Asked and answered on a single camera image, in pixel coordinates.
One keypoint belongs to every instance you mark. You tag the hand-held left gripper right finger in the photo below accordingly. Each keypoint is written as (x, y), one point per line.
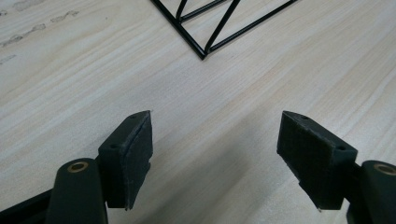
(314, 161)

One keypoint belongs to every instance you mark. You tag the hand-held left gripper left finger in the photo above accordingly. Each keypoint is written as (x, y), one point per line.
(124, 161)

